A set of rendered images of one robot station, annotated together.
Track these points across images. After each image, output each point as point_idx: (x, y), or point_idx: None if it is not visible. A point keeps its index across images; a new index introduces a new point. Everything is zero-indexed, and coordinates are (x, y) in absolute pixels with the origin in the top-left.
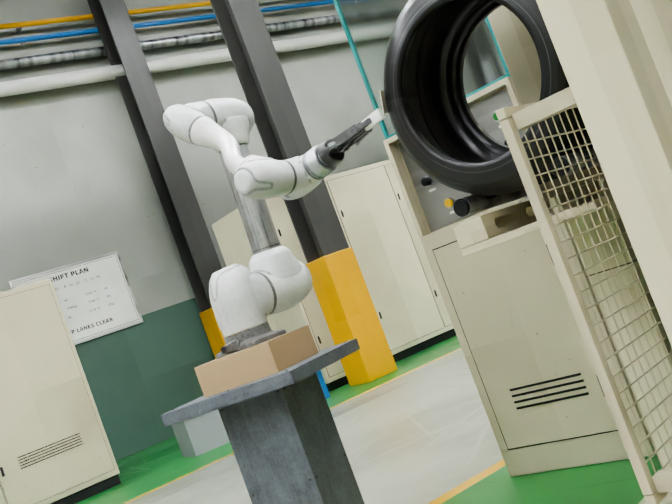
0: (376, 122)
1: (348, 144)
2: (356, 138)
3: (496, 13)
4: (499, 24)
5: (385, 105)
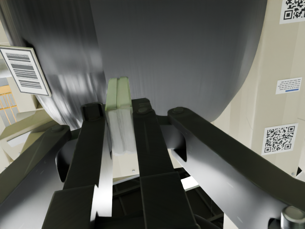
0: (109, 87)
1: (75, 187)
2: (137, 159)
3: (250, 79)
4: (252, 65)
5: (30, 64)
